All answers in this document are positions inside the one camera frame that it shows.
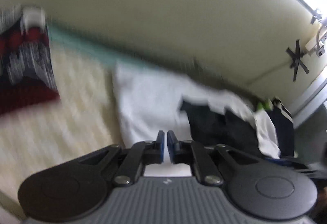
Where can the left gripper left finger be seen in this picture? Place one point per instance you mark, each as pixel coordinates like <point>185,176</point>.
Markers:
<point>154,150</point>

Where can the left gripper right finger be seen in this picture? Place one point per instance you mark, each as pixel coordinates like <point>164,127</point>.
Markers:
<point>179,150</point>

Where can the white printed t-shirt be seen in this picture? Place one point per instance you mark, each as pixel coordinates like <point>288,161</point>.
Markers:
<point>148,100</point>

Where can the black navy folded garment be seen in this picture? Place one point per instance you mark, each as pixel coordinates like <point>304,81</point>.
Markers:
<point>230,126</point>

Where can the beige chevron bed sheet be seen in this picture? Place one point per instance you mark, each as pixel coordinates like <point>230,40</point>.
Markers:
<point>82,120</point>

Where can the black red patterned sweater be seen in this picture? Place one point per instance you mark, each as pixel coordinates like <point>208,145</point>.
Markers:
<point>27,76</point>

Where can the black tape cross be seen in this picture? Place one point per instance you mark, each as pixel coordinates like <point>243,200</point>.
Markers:
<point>296,57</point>

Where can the wall socket with plug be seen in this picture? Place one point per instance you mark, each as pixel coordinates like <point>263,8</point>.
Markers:
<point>317,44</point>

